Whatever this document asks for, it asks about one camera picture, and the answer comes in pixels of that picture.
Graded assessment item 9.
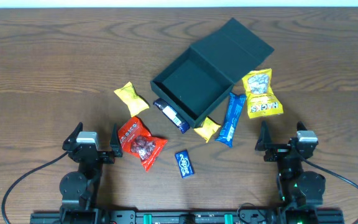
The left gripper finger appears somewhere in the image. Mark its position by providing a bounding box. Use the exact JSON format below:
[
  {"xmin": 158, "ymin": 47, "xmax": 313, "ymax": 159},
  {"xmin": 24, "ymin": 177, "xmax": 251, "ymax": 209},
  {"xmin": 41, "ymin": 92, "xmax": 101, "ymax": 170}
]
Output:
[
  {"xmin": 63, "ymin": 122, "xmax": 83, "ymax": 146},
  {"xmin": 109, "ymin": 124, "xmax": 123, "ymax": 157}
]

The red candy bag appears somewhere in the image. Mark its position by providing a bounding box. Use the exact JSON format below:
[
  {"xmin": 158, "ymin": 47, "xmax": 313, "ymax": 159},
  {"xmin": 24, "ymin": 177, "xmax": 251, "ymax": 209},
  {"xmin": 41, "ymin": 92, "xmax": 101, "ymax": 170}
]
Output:
[{"xmin": 118, "ymin": 116, "xmax": 168, "ymax": 172}]

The yellow Hacks candy bag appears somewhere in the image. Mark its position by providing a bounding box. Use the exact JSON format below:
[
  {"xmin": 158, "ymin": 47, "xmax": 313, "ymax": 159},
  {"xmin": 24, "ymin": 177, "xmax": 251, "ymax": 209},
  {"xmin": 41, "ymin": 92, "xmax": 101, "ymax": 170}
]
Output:
[{"xmin": 242, "ymin": 68, "xmax": 283, "ymax": 119}]

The yellow snack packet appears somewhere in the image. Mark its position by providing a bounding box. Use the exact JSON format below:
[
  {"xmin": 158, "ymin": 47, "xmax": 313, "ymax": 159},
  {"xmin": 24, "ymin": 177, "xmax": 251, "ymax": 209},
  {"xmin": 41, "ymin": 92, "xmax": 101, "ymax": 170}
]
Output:
[
  {"xmin": 194, "ymin": 116, "xmax": 221, "ymax": 143},
  {"xmin": 114, "ymin": 82, "xmax": 149, "ymax": 117}
]

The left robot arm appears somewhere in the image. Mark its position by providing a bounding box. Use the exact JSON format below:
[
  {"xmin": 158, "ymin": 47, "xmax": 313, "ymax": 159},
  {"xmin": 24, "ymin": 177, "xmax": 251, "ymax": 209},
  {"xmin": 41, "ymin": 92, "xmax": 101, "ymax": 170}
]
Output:
[{"xmin": 56, "ymin": 123, "xmax": 123, "ymax": 224}]

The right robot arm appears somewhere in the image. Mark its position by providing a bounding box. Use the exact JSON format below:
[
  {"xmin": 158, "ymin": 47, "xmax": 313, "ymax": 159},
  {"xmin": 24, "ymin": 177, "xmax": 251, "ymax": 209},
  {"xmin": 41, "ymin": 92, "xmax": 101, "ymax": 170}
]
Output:
[{"xmin": 255, "ymin": 121, "xmax": 326, "ymax": 223}]

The blue snack bar wrapper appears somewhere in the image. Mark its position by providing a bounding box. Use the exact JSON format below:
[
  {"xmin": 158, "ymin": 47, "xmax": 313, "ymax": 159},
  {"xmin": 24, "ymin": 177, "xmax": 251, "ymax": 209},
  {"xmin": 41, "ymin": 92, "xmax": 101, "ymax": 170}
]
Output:
[{"xmin": 216, "ymin": 93, "xmax": 246, "ymax": 147}]

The yellow snack packet under box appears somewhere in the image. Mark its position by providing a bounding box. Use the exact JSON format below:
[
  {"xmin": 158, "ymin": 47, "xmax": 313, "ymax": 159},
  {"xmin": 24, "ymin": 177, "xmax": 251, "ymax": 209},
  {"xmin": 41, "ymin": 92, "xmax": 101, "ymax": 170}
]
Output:
[{"xmin": 194, "ymin": 116, "xmax": 221, "ymax": 143}]

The dark blue snack bar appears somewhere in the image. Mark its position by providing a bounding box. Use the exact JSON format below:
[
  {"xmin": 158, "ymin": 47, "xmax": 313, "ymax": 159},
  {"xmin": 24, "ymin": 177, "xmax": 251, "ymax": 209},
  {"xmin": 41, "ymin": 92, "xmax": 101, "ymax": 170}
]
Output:
[{"xmin": 153, "ymin": 98, "xmax": 190, "ymax": 134}]

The blue Eclipse mint box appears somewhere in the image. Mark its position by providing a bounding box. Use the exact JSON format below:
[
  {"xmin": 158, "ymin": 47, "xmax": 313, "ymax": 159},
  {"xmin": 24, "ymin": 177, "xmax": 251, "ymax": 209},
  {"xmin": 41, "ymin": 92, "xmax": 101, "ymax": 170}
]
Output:
[{"xmin": 175, "ymin": 150, "xmax": 195, "ymax": 179}]

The dark green open box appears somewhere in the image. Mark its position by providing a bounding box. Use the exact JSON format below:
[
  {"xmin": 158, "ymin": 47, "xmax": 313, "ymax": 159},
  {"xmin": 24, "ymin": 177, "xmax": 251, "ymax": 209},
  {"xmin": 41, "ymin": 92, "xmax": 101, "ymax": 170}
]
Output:
[{"xmin": 150, "ymin": 18, "xmax": 274, "ymax": 128}]

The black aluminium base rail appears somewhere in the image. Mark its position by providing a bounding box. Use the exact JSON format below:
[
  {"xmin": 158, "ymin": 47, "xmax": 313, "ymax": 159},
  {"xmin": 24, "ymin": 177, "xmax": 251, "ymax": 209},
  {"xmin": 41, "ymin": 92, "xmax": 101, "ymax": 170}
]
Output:
[{"xmin": 30, "ymin": 208, "xmax": 344, "ymax": 224}]

